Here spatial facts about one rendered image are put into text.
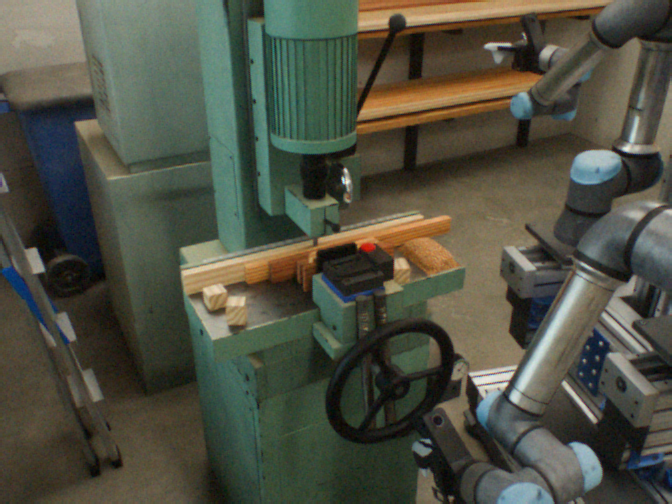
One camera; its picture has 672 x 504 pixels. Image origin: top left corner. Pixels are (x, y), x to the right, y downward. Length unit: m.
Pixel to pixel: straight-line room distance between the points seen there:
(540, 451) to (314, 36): 0.80
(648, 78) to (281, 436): 1.24
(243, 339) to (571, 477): 0.63
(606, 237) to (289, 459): 0.87
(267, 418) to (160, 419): 1.06
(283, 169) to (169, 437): 1.24
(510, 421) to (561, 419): 1.03
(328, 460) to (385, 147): 2.97
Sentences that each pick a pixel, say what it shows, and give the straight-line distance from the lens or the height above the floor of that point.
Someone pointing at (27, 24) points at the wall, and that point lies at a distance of 3.44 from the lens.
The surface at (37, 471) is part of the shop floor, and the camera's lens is 2.41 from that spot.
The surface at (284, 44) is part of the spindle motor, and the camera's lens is 1.23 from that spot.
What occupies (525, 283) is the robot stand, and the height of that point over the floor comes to 0.73.
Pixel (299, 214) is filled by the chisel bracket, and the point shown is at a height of 1.03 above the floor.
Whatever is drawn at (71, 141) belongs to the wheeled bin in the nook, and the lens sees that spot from 2.96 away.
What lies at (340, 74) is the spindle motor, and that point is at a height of 1.35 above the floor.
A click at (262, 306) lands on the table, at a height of 0.90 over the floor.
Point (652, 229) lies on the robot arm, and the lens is 1.03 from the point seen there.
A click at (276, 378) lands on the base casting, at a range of 1.37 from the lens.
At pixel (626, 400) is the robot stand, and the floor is 0.72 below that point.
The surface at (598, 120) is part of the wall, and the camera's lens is 5.21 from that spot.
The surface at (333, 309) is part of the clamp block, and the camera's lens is 1.26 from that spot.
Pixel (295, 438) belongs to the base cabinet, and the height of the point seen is 0.57.
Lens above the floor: 1.64
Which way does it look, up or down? 29 degrees down
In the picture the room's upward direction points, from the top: straight up
